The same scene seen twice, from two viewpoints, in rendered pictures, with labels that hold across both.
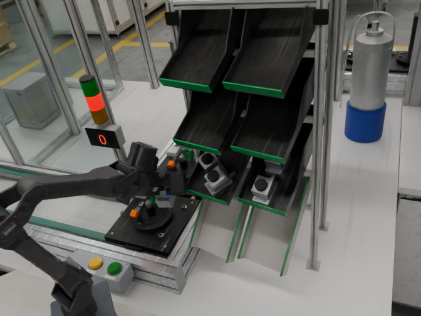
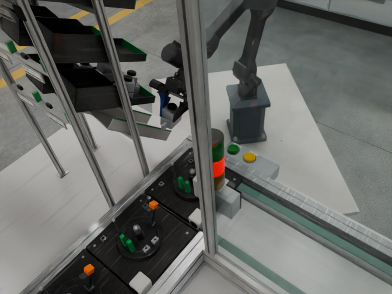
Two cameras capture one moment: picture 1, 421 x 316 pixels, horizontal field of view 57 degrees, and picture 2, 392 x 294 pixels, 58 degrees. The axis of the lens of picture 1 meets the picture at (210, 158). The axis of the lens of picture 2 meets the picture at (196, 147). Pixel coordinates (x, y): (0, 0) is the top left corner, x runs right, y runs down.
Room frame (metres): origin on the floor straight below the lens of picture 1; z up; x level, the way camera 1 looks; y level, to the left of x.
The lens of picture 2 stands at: (1.64, 0.43, 1.93)
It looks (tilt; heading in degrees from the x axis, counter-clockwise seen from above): 47 degrees down; 195
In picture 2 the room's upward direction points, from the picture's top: 6 degrees counter-clockwise
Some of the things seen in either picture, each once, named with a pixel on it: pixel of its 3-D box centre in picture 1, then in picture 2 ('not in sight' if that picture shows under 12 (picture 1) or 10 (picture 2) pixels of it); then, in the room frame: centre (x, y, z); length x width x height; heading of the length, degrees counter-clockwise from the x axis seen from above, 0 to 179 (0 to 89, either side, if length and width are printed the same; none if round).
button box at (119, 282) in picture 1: (99, 269); not in sight; (0.81, 0.40, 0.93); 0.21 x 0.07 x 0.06; 62
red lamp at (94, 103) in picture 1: (94, 100); not in sight; (1.15, 0.34, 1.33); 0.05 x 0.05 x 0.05
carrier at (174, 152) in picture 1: (183, 162); (137, 232); (1.18, 0.10, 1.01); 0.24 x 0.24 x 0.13; 62
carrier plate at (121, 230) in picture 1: (153, 219); (193, 185); (0.96, 0.22, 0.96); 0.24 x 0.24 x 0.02; 62
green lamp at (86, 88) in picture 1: (89, 86); not in sight; (1.15, 0.34, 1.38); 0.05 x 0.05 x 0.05
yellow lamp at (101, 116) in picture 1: (99, 114); not in sight; (1.15, 0.34, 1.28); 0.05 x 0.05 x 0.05
